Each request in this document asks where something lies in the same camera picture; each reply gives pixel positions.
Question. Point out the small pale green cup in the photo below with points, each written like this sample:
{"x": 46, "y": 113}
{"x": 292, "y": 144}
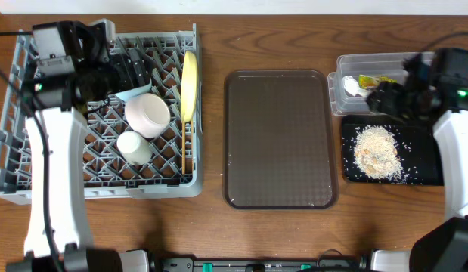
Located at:
{"x": 134, "y": 148}

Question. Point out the yellow plate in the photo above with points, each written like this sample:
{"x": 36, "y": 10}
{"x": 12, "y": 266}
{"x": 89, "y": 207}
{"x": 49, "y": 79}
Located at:
{"x": 189, "y": 86}

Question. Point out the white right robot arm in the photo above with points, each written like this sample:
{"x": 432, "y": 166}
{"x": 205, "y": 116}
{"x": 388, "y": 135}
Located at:
{"x": 446, "y": 247}

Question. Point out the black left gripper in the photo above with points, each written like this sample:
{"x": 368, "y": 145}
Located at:
{"x": 125, "y": 70}

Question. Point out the wooden chopstick with pattern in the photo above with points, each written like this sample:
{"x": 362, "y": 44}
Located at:
{"x": 183, "y": 150}

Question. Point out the clear plastic waste bin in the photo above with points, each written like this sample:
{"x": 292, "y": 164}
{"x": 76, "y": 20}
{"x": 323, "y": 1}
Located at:
{"x": 351, "y": 67}

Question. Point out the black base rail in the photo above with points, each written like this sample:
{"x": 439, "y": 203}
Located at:
{"x": 225, "y": 265}

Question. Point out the light blue bowl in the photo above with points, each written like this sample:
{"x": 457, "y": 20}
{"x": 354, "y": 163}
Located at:
{"x": 124, "y": 96}

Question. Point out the crumpled white tissue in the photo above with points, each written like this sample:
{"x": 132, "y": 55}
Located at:
{"x": 353, "y": 88}

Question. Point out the food scraps pile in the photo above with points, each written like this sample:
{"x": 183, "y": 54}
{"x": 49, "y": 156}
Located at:
{"x": 370, "y": 154}

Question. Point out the green snack wrapper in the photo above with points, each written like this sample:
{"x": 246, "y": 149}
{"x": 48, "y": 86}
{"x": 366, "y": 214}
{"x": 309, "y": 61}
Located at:
{"x": 370, "y": 82}

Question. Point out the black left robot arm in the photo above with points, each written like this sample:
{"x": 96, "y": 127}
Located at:
{"x": 59, "y": 235}

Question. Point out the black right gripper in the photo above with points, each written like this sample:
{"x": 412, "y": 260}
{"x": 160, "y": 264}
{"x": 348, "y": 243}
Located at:
{"x": 388, "y": 97}

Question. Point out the black waste tray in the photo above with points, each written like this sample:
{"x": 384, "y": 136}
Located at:
{"x": 415, "y": 146}

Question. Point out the dark brown serving tray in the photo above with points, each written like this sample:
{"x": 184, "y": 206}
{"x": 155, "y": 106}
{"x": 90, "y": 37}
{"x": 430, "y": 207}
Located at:
{"x": 279, "y": 145}

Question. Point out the grey plastic dishwasher rack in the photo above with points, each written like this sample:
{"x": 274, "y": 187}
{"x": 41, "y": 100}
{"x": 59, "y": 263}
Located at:
{"x": 106, "y": 173}

